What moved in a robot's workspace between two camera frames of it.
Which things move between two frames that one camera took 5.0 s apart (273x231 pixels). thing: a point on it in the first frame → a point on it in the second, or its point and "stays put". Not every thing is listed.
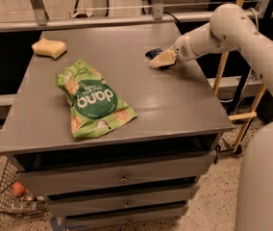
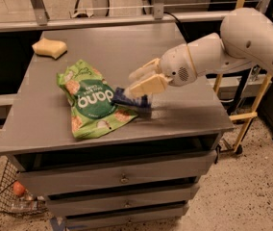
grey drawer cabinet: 138,174 stays put
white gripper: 181,52 → 176,65
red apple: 18,189 stays put
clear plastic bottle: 37,204 stays put
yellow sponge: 51,48 stays put
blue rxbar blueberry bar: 153,53 → 122,98
